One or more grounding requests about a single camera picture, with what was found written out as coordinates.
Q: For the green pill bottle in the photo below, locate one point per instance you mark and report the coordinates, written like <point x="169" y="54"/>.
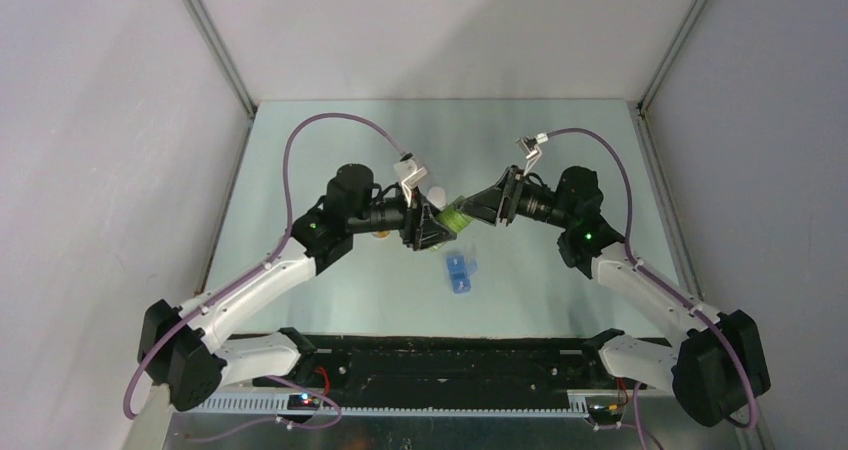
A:
<point x="452" y="218"/>

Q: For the right control board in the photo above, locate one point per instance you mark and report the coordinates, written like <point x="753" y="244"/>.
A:
<point x="605" y="411"/>

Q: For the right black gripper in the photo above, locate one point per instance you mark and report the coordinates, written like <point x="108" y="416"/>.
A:
<point x="499" y="202"/>

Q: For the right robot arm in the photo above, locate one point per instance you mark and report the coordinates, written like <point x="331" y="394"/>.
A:
<point x="712" y="362"/>

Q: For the left control board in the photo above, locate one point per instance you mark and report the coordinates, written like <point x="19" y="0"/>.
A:
<point x="303" y="402"/>

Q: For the right aluminium frame post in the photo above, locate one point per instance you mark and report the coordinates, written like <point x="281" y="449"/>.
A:
<point x="680" y="38"/>

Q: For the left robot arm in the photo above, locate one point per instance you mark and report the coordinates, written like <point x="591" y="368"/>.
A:
<point x="187" y="349"/>

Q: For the control board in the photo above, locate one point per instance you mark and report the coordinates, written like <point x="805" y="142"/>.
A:
<point x="303" y="402"/>
<point x="605" y="411"/>

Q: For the aluminium frame post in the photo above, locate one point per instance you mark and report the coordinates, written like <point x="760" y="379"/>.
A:
<point x="209" y="33"/>
<point x="680" y="38"/>

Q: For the white pill bottle blue label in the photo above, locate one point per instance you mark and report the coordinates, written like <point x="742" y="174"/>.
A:
<point x="437" y="197"/>

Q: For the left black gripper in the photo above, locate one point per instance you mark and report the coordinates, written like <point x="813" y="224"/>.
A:
<point x="432" y="234"/>

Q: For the blue pill organizer box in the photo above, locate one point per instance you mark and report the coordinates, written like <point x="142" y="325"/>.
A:
<point x="461" y="266"/>

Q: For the left aluminium frame post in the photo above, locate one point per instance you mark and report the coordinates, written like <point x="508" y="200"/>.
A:
<point x="209" y="33"/>

